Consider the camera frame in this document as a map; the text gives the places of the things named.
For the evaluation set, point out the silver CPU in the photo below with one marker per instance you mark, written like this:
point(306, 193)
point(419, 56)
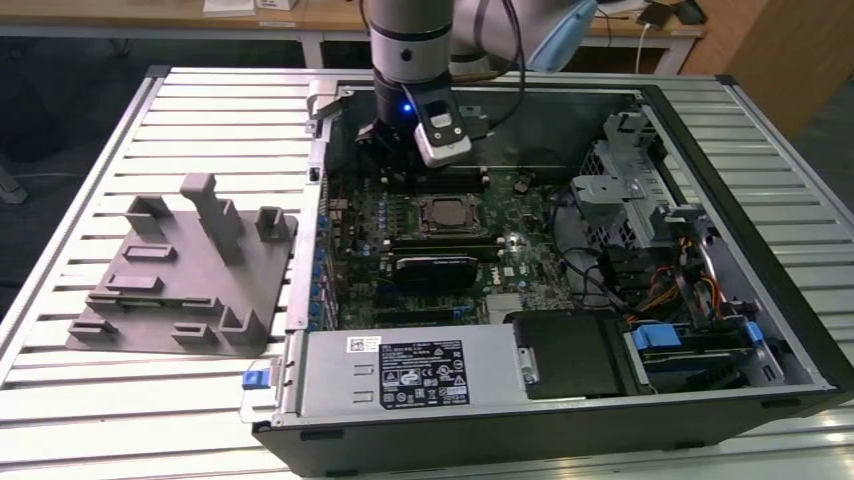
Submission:
point(451, 214)

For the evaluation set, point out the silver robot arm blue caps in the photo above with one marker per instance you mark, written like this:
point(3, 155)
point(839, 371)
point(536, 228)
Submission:
point(407, 30)

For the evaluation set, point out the black RAM slot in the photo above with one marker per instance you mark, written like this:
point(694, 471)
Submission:
point(454, 182)

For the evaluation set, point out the installed black RAM stick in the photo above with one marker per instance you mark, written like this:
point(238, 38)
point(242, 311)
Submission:
point(440, 245)

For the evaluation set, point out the white box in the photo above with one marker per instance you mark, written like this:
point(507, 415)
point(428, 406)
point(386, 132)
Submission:
point(276, 4)
point(227, 6)

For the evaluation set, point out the black graphics card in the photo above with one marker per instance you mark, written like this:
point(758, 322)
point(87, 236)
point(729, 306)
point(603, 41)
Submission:
point(434, 275)

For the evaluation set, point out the metal drive cage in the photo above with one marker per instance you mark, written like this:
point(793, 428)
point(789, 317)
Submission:
point(621, 165)

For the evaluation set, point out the green motherboard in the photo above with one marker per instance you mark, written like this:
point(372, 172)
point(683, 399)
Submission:
point(534, 260)

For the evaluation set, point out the grey parts rack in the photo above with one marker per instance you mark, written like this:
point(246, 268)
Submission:
point(200, 260)

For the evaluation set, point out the silver chipset heatsink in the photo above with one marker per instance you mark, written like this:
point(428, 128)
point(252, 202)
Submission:
point(506, 305)

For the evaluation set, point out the wooden desk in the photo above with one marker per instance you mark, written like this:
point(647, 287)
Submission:
point(133, 20)

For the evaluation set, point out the black device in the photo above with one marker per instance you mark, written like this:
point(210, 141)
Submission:
point(690, 11)
point(657, 15)

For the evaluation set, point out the silver power supply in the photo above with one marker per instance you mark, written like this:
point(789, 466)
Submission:
point(334, 370)

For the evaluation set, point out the black drive box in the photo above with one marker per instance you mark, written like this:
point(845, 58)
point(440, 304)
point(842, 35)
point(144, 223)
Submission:
point(574, 355)

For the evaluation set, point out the blue case latch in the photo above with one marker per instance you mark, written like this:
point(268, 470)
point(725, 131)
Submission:
point(255, 381)

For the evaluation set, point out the grey chair leg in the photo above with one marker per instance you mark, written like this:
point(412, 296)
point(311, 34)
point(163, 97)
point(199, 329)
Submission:
point(12, 192)

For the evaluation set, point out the hard disk in blue carrier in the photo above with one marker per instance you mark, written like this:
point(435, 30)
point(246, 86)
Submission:
point(657, 337)

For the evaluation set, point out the wooden cabinet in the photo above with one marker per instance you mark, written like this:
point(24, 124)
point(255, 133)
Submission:
point(787, 50)

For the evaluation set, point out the black PC case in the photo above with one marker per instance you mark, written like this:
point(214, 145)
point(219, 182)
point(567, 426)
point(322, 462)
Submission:
point(467, 450)

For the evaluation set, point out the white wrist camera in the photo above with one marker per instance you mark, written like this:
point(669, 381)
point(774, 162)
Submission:
point(447, 150)

